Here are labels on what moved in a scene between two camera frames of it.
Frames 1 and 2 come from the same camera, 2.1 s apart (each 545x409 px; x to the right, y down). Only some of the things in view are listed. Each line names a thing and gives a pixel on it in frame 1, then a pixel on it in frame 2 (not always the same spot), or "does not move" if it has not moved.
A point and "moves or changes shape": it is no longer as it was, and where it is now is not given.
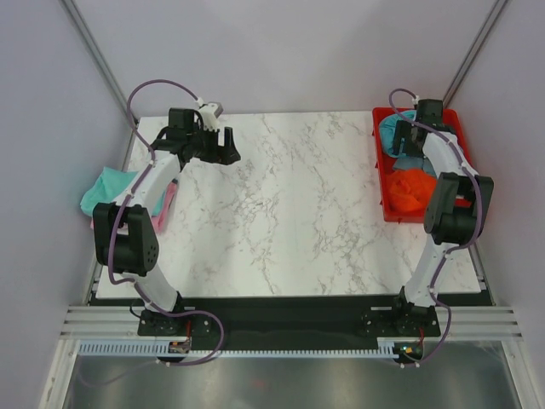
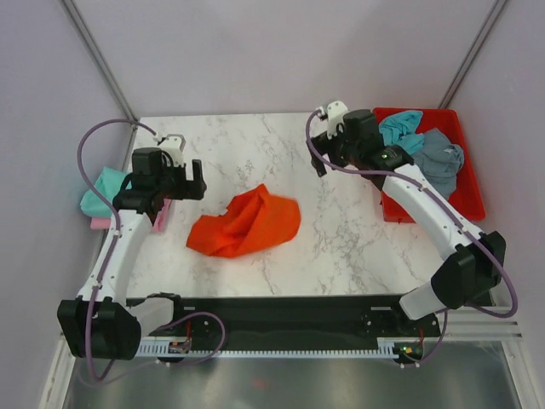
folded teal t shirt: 106,186 does not move
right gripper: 403,131 to 325,145
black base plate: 294,325 does not move
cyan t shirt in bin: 387,128 does not move
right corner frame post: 496,11 does not move
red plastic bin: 452,119 does not move
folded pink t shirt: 158,221 does not move
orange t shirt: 410,191 moves or changes shape
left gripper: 225,155 to 190,190
